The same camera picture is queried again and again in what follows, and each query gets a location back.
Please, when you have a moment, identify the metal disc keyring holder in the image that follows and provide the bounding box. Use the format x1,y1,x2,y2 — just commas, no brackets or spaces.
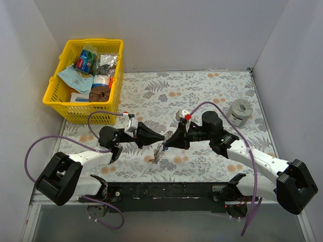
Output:
152,131,173,164

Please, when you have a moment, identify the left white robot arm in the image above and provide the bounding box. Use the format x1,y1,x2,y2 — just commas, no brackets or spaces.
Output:
35,118,165,206

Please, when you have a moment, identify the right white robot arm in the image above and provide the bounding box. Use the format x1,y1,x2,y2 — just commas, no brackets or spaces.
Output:
163,111,318,215

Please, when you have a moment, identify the grey paper wrapped roll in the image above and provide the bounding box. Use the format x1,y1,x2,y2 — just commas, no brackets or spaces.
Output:
227,99,253,127

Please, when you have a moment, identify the white blue box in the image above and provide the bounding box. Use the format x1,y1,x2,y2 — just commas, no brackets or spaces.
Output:
70,93,89,103

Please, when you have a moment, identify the light blue paper pouch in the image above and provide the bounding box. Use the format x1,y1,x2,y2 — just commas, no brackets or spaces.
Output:
58,65,94,94

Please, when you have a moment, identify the silver foil bag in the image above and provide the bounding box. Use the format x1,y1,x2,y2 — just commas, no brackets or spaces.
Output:
97,54,118,77

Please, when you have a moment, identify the yellow plastic basket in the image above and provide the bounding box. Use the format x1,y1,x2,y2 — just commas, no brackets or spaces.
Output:
42,38,124,124

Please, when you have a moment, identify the green snack packet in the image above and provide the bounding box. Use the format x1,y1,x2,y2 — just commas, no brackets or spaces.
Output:
80,43,97,61

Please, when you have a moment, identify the red blue snack pack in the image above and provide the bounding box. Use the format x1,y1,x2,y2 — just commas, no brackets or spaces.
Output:
74,57,92,74

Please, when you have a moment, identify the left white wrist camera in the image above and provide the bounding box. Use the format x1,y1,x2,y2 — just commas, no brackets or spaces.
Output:
124,112,139,136

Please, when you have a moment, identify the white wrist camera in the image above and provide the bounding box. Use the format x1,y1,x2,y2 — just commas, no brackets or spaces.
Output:
176,109,191,131
124,112,139,136

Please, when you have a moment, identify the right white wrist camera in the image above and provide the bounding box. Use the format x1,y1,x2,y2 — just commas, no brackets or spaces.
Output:
176,109,191,131

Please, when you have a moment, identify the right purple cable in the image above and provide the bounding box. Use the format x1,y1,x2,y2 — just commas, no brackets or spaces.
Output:
190,101,263,236

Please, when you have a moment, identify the purple cable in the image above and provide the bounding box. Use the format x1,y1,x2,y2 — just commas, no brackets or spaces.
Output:
24,110,131,230
190,101,263,236

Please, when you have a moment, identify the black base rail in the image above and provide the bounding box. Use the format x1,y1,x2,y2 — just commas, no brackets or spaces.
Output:
78,180,260,214

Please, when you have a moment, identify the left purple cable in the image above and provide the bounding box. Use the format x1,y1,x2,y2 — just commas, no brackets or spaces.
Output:
24,110,131,230

